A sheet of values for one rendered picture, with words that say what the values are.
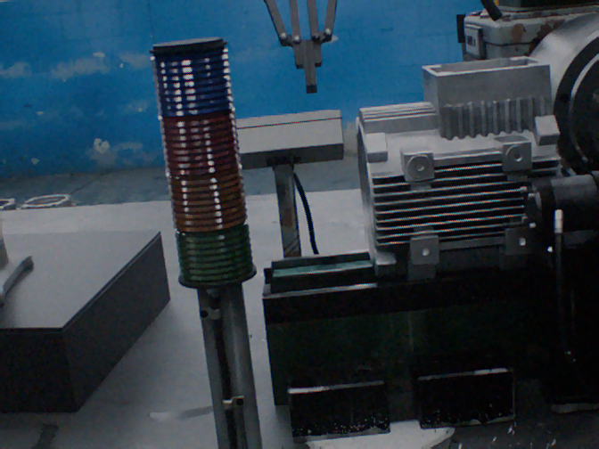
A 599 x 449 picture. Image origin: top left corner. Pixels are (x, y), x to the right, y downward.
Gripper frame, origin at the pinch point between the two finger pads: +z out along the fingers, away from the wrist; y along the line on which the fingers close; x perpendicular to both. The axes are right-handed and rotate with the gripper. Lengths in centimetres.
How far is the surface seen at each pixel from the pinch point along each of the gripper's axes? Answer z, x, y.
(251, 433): 50, -41, -9
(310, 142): 12.4, -3.5, -1.0
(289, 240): 23.6, 4.8, -5.3
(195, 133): 29, -55, -10
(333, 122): 9.9, -3.5, 2.4
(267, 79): -211, 498, -19
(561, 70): 6.5, -5.1, 33.1
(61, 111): -216, 528, -177
